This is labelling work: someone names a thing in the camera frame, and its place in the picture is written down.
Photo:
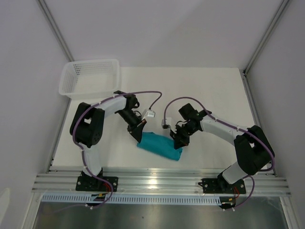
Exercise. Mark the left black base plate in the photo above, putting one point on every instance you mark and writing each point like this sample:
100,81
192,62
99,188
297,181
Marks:
90,184

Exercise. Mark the left aluminium side rail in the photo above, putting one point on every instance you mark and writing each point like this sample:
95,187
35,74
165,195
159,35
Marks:
51,157

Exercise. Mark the white perforated plastic basket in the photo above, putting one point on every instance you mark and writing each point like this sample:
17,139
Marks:
90,79

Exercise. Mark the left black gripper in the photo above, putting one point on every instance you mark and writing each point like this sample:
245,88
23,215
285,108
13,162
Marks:
136,130

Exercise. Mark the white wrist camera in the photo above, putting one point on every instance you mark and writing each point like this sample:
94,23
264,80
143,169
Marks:
166,123
148,113

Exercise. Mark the aluminium side rail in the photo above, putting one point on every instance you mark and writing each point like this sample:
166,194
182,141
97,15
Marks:
250,98
51,157

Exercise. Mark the left aluminium frame post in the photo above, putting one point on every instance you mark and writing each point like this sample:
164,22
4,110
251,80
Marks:
48,15

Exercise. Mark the right aluminium side rail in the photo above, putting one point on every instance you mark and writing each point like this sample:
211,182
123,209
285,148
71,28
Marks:
250,98

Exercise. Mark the white slotted cable duct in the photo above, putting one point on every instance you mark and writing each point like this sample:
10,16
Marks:
132,199

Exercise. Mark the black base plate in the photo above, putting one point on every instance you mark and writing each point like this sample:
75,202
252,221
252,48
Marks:
218,186
90,184

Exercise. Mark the right aluminium frame post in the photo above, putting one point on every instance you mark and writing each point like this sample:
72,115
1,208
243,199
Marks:
275,20

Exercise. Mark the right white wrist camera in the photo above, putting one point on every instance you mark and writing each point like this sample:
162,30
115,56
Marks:
166,123

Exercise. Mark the aluminium frame post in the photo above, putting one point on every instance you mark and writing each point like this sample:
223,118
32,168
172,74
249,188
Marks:
275,20
48,15

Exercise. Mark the teal t shirt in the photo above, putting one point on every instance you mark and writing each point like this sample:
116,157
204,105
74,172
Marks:
160,145

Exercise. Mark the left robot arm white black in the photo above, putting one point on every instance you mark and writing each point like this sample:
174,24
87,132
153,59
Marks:
87,126

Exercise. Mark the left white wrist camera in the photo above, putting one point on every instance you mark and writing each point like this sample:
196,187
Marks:
148,113

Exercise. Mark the aluminium mounting rail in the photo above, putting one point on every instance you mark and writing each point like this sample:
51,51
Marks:
157,181

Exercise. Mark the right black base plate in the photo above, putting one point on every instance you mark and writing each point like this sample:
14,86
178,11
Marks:
218,186

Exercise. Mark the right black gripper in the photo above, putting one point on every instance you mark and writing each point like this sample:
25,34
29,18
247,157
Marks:
179,141

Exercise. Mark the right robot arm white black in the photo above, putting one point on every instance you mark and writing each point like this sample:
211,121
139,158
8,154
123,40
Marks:
252,149

